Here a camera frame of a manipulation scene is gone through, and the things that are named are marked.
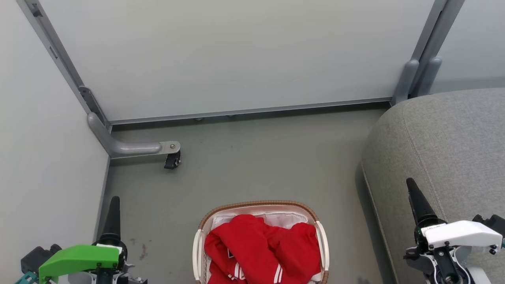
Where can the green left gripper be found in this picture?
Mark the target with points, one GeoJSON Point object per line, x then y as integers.
{"type": "Point", "coordinates": [79, 258]}

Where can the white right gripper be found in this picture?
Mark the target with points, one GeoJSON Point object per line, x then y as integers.
{"type": "Point", "coordinates": [461, 233]}

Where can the red garment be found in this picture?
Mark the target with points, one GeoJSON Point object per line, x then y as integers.
{"type": "Point", "coordinates": [256, 248]}

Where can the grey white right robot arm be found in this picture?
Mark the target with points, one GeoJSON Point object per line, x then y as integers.
{"type": "Point", "coordinates": [480, 277]}

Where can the grey fabric sofa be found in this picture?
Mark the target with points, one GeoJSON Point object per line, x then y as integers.
{"type": "Point", "coordinates": [453, 138]}

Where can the grey partition foot with caster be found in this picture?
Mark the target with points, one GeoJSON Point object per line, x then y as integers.
{"type": "Point", "coordinates": [126, 148]}

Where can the black caster wheel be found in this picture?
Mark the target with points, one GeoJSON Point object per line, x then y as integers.
{"type": "Point", "coordinates": [172, 161]}

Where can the grey curved partition foot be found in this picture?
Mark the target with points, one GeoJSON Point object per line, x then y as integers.
{"type": "Point", "coordinates": [430, 75]}
{"type": "Point", "coordinates": [405, 81]}

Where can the white laundry basket brown rim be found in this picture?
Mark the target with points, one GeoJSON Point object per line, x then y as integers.
{"type": "Point", "coordinates": [260, 206]}

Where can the grey partition bottom rail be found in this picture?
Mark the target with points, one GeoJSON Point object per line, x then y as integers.
{"type": "Point", "coordinates": [101, 197]}
{"type": "Point", "coordinates": [248, 111]}

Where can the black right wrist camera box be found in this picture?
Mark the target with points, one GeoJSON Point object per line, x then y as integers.
{"type": "Point", "coordinates": [491, 223]}

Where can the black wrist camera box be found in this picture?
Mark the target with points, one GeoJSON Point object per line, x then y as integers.
{"type": "Point", "coordinates": [36, 257]}
{"type": "Point", "coordinates": [491, 223]}

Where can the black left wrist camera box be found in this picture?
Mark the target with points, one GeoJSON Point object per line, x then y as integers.
{"type": "Point", "coordinates": [36, 257]}

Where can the grey partition post with bracket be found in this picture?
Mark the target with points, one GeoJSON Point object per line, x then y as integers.
{"type": "Point", "coordinates": [59, 53]}

